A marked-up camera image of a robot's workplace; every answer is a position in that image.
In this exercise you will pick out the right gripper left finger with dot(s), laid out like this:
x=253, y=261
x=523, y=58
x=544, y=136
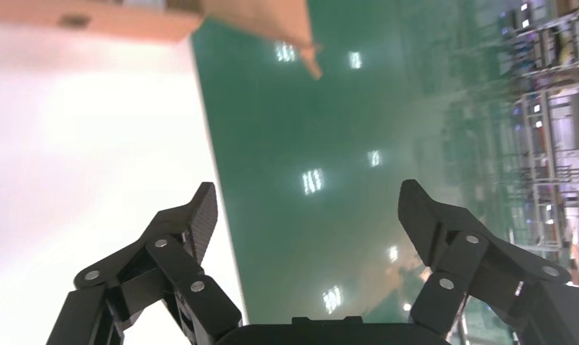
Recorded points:
x=174, y=266

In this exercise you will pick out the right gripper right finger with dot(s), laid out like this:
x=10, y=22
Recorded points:
x=460, y=255

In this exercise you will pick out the metal storage shelving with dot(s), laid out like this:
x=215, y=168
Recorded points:
x=551, y=133

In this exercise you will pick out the open brown cardboard box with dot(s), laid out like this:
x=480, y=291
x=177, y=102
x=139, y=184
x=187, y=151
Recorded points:
x=260, y=16

